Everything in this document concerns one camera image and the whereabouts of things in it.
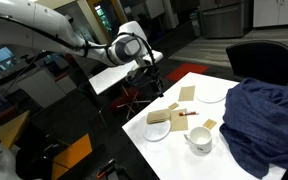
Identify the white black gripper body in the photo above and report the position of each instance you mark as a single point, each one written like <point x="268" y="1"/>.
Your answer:
<point x="152" y="57"/>

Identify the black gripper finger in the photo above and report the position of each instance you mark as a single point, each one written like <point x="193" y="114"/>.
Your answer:
<point x="160" y="90"/>
<point x="154" y="85"/>

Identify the white marker with red cap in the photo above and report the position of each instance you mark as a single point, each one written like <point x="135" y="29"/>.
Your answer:
<point x="189" y="113"/>

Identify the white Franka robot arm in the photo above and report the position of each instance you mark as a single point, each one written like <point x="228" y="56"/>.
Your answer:
<point x="50" y="26"/>

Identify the long tan paper strip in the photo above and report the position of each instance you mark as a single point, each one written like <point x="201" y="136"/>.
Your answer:
<point x="158" y="116"/>

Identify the medium tan paper rectangle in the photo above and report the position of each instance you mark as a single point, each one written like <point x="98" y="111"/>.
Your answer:
<point x="186" y="93"/>

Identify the wide tan paper sheet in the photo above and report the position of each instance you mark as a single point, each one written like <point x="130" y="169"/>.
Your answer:
<point x="179" y="123"/>

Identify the large white round plate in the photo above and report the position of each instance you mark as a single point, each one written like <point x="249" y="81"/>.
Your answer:
<point x="156" y="131"/>

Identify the small white side table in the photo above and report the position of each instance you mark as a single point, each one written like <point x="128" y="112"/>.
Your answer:
<point x="110" y="78"/>

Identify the small white round plate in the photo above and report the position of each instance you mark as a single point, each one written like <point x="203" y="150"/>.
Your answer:
<point x="210" y="96"/>

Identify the grey trash bin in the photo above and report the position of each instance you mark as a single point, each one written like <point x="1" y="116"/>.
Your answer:
<point x="196" y="25"/>

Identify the white ceramic mug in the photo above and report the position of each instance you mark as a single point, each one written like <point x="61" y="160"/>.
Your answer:
<point x="200" y="144"/>

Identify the stainless steel appliance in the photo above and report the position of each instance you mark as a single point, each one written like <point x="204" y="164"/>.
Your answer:
<point x="222" y="21"/>

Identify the orange black clamp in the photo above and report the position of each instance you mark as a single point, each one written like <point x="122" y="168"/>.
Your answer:
<point x="105" y="171"/>

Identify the black chair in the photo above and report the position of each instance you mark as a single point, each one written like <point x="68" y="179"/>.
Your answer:
<point x="260" y="61"/>

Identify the blue crumpled cloth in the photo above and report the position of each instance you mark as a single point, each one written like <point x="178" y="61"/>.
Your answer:
<point x="264" y="126"/>

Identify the white rolling cabinet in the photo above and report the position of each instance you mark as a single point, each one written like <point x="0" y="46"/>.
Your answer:
<point x="40" y="88"/>

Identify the white cabinet row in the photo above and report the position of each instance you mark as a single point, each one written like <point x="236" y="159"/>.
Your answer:
<point x="277" y="13"/>

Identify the wooden door frame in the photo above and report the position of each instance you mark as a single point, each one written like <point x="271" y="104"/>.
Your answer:
<point x="117" y="13"/>

